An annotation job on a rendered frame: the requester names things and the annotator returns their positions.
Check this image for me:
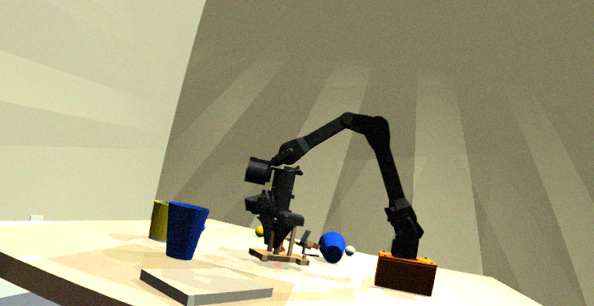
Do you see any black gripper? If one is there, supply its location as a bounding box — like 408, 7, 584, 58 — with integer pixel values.
252, 187, 304, 249

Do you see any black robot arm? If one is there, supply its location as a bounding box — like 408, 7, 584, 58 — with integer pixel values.
244, 112, 423, 261

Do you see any blue plastic cup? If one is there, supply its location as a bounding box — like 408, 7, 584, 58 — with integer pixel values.
166, 202, 210, 260
318, 232, 346, 264

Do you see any white ball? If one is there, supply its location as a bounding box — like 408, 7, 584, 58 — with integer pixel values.
345, 246, 355, 256

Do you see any yellow cup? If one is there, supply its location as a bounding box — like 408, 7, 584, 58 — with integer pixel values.
148, 200, 169, 243

